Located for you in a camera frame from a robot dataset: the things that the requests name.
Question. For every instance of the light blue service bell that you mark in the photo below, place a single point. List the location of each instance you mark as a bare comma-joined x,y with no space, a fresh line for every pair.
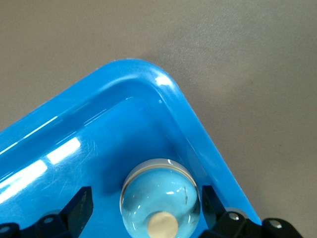
158,196

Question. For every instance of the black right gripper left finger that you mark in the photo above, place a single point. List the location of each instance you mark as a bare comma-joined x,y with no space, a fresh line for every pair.
76,210

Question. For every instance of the blue plastic tray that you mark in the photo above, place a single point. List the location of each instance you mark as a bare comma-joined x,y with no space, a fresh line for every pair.
99,136

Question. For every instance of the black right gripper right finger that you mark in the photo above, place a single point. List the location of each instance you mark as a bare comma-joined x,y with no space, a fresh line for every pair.
214,210

